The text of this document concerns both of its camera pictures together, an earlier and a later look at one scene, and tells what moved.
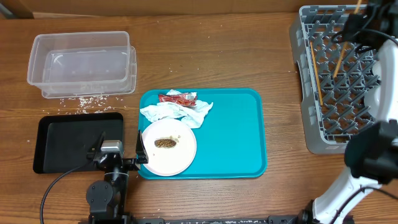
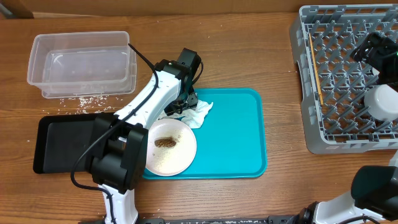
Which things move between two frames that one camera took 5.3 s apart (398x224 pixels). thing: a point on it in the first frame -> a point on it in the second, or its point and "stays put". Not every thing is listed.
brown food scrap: (165, 142) stays put
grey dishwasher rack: (335, 76) stays put
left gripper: (142, 154) -> (191, 101)
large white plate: (170, 147) stays put
